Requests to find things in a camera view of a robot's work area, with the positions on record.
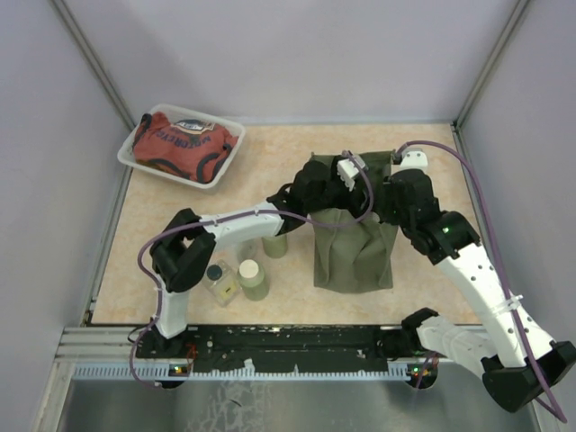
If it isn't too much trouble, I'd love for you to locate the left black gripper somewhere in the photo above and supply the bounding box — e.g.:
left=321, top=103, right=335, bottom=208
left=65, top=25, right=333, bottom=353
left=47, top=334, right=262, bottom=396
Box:
left=306, top=157, right=378, bottom=223

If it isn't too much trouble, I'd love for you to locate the olive green canvas bag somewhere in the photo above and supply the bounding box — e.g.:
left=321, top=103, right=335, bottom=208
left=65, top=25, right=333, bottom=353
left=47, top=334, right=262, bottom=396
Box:
left=310, top=155, right=398, bottom=294

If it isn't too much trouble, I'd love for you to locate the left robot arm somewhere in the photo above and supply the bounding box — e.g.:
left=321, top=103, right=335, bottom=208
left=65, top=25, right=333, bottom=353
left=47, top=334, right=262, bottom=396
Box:
left=141, top=152, right=374, bottom=357

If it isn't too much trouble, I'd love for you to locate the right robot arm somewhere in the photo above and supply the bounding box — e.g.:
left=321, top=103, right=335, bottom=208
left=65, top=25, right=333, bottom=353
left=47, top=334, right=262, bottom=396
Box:
left=382, top=168, right=575, bottom=412

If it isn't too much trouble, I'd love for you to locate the green bottle white cap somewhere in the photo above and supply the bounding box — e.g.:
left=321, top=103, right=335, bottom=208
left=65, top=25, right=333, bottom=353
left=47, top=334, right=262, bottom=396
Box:
left=238, top=259, right=269, bottom=302
left=261, top=235, right=288, bottom=259

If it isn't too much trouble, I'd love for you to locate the front green bottle white cap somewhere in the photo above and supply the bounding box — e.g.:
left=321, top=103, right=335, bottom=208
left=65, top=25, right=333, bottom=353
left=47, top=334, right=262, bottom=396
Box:
left=238, top=259, right=269, bottom=302

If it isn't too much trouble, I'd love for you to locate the red printed t-shirt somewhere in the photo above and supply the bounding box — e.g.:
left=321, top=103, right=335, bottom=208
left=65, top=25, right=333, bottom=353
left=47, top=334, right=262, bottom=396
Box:
left=131, top=112, right=239, bottom=185

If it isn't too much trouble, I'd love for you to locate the white plastic basket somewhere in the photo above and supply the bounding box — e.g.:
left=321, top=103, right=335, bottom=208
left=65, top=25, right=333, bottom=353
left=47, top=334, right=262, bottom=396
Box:
left=117, top=103, right=247, bottom=193

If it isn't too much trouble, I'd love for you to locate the square clear bottle black cap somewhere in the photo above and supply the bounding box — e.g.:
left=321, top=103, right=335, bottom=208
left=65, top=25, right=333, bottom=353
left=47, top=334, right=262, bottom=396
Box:
left=202, top=260, right=240, bottom=307

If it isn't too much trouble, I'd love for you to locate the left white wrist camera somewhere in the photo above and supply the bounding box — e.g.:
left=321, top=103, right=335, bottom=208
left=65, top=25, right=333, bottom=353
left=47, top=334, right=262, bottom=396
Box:
left=337, top=150, right=370, bottom=192

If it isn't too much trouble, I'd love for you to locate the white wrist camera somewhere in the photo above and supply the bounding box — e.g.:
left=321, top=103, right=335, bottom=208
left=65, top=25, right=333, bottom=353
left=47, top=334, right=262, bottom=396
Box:
left=391, top=148, right=428, bottom=174
left=337, top=150, right=370, bottom=192

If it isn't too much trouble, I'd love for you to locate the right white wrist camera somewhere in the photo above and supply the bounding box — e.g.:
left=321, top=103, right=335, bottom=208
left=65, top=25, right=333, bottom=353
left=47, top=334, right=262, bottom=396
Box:
left=391, top=148, right=428, bottom=174

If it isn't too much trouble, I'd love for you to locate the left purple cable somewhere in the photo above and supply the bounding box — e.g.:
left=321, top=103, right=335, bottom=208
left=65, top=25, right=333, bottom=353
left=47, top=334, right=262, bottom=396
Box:
left=129, top=150, right=379, bottom=391

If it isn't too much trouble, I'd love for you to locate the purple cable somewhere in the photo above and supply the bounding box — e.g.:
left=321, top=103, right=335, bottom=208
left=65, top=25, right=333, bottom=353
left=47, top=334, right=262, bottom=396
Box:
left=129, top=150, right=379, bottom=391
left=398, top=139, right=569, bottom=422

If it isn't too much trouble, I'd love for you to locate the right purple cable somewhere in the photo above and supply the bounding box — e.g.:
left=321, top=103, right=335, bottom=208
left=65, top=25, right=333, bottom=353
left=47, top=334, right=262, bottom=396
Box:
left=398, top=139, right=569, bottom=422

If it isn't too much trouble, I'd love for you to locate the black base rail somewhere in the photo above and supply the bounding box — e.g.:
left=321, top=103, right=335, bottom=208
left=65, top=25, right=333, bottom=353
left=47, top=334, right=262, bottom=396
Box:
left=136, top=325, right=427, bottom=374

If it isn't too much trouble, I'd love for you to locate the white slotted cable duct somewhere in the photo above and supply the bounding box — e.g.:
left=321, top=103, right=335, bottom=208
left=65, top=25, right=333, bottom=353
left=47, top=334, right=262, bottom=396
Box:
left=71, top=362, right=433, bottom=383

